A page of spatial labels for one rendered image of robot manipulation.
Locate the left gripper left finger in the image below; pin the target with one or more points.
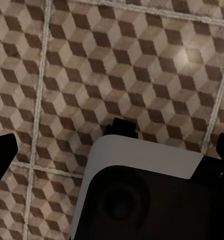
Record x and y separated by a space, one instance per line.
8 151

